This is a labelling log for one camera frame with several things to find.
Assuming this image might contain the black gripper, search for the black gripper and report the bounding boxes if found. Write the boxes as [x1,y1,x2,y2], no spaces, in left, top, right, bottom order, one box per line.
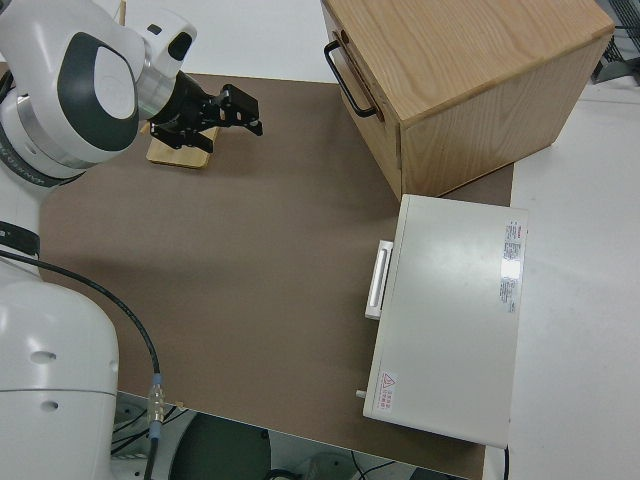
[149,72,264,153]

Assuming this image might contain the wooden drawer with black handle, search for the wooden drawer with black handle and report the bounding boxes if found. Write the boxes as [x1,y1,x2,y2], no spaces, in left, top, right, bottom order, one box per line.
[323,27,389,126]

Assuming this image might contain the wooden drawer cabinet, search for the wooden drawer cabinet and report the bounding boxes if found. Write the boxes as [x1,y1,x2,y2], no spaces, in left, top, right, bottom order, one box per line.
[319,0,616,200]

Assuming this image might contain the wooden stand with square base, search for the wooden stand with square base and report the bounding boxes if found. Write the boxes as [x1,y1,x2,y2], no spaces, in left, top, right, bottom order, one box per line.
[146,124,222,172]

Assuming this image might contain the brown table mat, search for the brown table mat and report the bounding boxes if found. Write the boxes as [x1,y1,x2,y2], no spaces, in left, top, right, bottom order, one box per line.
[38,73,516,480]

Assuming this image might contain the white toaster oven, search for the white toaster oven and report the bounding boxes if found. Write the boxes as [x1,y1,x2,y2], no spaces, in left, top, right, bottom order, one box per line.
[354,193,530,449]

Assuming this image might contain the dark round floor plate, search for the dark round floor plate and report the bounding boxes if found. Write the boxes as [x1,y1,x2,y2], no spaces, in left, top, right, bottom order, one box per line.
[170,412,272,480]

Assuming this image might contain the grey background equipment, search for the grey background equipment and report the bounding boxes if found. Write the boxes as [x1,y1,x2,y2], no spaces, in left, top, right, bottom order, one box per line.
[592,47,640,87]

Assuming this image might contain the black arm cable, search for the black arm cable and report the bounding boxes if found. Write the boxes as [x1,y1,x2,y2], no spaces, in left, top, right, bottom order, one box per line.
[0,249,167,480]

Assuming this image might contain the black cables under table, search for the black cables under table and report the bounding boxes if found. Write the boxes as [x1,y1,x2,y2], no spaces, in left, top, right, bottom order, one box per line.
[110,399,182,464]

